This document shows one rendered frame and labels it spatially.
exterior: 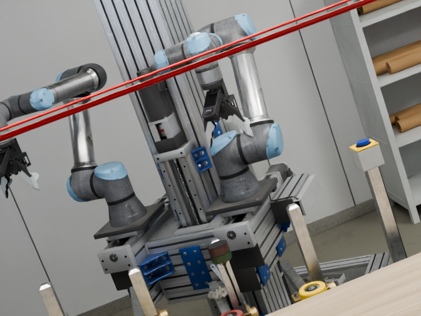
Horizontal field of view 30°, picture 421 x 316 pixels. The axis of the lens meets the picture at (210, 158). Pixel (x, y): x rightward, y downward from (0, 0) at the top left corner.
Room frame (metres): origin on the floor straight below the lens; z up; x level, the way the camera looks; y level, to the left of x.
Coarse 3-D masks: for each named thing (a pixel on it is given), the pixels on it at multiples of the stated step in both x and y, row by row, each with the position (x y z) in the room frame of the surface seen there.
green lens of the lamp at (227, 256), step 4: (228, 252) 2.12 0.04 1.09; (220, 256) 2.10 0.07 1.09; (224, 256) 2.11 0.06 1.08; (228, 256) 2.11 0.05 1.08; (212, 260) 2.12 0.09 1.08; (216, 260) 2.11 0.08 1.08; (220, 260) 2.11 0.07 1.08; (224, 260) 2.11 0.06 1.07; (228, 260) 2.11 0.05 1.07; (216, 264) 2.11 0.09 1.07
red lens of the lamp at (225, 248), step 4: (208, 248) 2.13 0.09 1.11; (216, 248) 2.11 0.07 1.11; (220, 248) 2.11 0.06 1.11; (224, 248) 2.11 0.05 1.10; (228, 248) 2.12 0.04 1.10; (212, 252) 2.11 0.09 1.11; (216, 252) 2.11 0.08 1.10; (220, 252) 2.10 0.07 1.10; (224, 252) 2.11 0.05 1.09; (212, 256) 2.12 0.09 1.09
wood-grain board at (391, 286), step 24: (408, 264) 2.04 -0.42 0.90; (336, 288) 2.05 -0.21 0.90; (360, 288) 2.00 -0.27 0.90; (384, 288) 1.95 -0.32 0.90; (408, 288) 1.90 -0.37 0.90; (288, 312) 2.01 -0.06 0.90; (312, 312) 1.96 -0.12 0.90; (336, 312) 1.91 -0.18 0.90; (360, 312) 1.87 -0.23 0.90; (384, 312) 1.82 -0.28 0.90; (408, 312) 1.78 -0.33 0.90
